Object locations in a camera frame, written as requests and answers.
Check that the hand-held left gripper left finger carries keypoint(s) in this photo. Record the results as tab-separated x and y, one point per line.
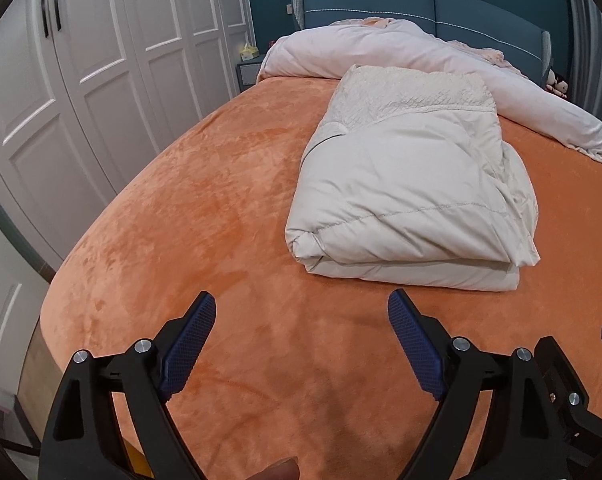
188	350

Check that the yellow tissue box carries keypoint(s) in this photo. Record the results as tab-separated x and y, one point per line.
248	52

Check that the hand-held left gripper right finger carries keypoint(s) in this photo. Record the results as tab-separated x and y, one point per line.
416	345

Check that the white duvet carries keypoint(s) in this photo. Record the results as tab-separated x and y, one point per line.
531	105
406	185

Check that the grey curtain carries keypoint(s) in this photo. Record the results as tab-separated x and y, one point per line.
596	60

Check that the white panelled door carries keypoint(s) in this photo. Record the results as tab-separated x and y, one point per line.
6	310

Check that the plush toy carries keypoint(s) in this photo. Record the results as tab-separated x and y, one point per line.
557	82

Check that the blue nightstand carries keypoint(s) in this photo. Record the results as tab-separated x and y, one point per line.
248	74

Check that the white panelled wardrobe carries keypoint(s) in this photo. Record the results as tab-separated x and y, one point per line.
106	35

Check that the bed with orange sheet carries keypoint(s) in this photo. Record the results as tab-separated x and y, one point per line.
206	185

